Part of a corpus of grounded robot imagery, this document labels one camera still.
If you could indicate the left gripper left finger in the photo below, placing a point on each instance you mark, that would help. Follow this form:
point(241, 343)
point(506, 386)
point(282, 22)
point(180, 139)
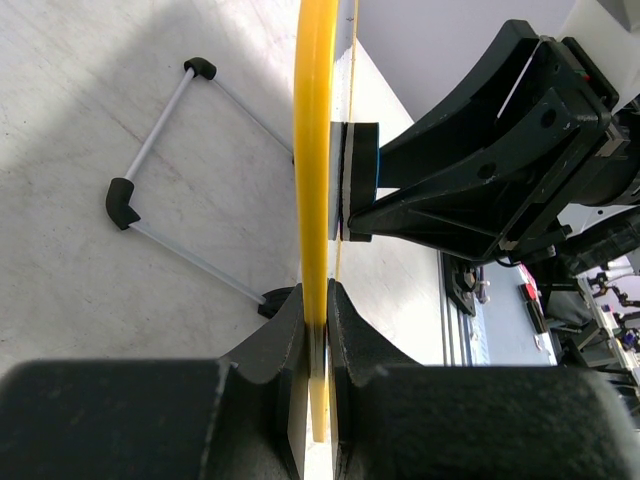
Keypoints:
point(240, 416)

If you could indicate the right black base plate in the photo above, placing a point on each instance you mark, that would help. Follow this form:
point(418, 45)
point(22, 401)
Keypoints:
point(460, 279)

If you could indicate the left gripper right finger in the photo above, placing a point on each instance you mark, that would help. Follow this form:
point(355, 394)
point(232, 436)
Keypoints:
point(394, 418)

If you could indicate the blue whiteboard eraser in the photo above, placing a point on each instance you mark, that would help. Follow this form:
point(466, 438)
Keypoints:
point(353, 176)

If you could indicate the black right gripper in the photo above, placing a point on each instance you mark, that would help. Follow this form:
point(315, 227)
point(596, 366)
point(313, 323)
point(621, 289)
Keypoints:
point(524, 158)

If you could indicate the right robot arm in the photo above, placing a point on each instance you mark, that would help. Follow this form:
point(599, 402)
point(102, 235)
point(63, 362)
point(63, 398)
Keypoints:
point(608, 32)

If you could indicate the yellow framed whiteboard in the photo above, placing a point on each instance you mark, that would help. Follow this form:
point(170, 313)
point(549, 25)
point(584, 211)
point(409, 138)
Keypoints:
point(322, 101)

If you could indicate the whiteboard stand with black feet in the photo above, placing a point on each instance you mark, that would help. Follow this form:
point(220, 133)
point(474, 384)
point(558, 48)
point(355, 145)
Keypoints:
point(121, 189)

